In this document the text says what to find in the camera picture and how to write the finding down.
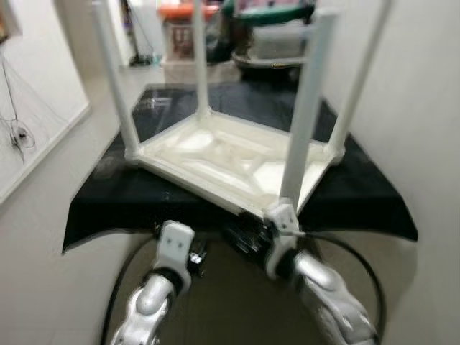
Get clear plastic storage container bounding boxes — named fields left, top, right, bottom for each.
left=252, top=20, right=317, bottom=62

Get black round basin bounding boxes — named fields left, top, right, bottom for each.
left=234, top=50, right=308, bottom=74

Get black plastic table cover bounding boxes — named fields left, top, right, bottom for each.
left=63, top=80, right=419, bottom=252

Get white plastic table top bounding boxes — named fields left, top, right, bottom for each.
left=126, top=108, right=346, bottom=216

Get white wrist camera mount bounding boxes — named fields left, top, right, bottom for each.
left=157, top=221, right=196, bottom=275
left=262, top=203, right=301, bottom=280

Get storage box with orange lid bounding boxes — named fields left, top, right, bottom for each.
left=160, top=4, right=220, bottom=62

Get black bag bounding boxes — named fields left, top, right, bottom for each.
left=208, top=4, right=239, bottom=62

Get green round lid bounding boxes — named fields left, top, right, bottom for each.
left=236, top=2, right=317, bottom=27

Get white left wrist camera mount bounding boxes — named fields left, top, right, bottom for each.
left=157, top=221, right=196, bottom=275

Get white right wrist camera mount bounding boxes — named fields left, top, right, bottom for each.
left=262, top=203, right=301, bottom=280

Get grey wall cable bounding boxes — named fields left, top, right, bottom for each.
left=0, top=61, right=37, bottom=152

